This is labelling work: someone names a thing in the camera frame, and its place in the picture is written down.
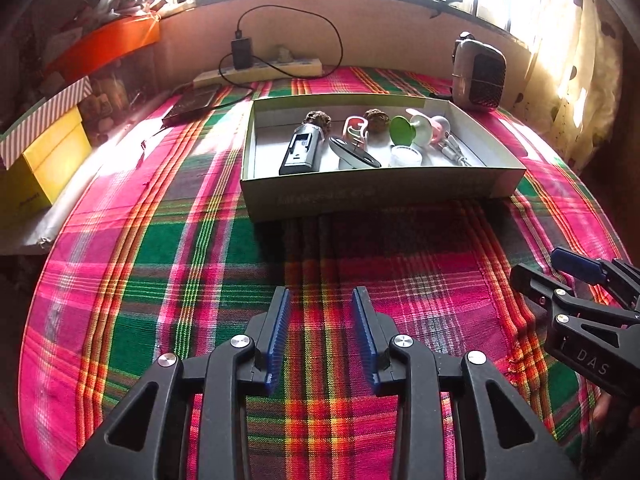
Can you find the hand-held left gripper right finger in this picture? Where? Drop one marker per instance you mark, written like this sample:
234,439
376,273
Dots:
364,335

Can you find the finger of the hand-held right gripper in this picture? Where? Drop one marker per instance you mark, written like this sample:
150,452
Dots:
575,262
530,280

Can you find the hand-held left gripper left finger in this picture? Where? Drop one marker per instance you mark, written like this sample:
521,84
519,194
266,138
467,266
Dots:
277,335

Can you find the shallow cardboard box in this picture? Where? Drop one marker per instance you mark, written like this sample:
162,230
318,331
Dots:
375,195

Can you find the white ball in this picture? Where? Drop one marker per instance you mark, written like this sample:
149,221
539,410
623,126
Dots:
405,156

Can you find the dark oval plastic piece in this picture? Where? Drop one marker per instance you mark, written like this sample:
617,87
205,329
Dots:
357,157

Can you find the black hair trimmer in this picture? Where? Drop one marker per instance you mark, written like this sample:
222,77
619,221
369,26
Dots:
300,152

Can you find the green suction cup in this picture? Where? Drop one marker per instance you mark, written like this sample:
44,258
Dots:
400,127

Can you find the brown walnut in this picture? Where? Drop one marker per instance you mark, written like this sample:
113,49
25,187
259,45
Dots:
317,119
377,120

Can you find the person's right hand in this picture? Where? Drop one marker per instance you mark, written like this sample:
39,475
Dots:
607,410

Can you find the dotted cream curtain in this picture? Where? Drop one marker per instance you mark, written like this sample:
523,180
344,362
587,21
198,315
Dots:
575,60

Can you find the black plug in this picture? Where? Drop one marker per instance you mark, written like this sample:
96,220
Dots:
440,95

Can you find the grey desktop heater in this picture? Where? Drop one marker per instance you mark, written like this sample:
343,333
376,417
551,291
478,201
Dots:
477,72

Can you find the black phone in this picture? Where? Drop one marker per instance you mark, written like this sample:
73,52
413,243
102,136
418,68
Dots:
190,105

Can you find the white power strip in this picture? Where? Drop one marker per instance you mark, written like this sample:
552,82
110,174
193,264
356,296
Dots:
265,70

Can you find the small grey figurine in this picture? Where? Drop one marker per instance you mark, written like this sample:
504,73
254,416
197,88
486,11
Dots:
285,54

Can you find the black power adapter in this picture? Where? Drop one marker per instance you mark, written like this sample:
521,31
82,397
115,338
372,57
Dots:
242,52

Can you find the black window latch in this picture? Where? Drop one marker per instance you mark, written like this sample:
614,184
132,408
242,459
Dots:
445,2

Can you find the yellow box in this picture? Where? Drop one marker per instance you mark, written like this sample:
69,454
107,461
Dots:
45,160

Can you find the striped box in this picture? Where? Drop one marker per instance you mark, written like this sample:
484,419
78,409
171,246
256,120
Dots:
45,110

